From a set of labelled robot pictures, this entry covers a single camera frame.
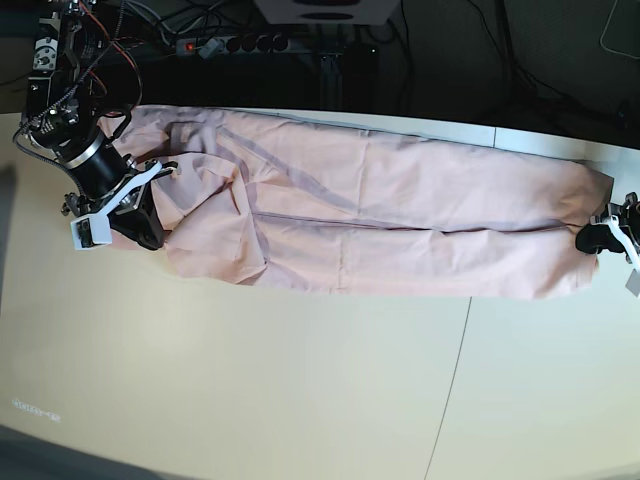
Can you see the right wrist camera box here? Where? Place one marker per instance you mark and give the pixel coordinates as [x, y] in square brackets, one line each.
[91, 231]

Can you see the black power strip red switch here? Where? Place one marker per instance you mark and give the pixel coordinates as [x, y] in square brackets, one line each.
[252, 43]

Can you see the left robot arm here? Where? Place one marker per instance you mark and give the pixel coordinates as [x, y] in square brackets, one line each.
[630, 204]

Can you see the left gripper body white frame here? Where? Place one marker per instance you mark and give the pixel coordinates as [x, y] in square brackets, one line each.
[625, 228]

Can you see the pink T-shirt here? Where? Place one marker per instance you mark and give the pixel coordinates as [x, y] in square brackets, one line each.
[266, 201]

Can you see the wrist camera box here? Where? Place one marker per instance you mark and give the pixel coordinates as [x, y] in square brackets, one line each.
[633, 283]
[91, 231]

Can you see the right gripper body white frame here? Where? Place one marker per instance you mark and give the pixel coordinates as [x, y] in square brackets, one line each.
[122, 194]

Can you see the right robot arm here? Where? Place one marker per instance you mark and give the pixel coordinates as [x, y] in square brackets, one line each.
[71, 124]

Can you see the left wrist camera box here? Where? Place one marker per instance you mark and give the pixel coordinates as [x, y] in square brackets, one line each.
[633, 283]

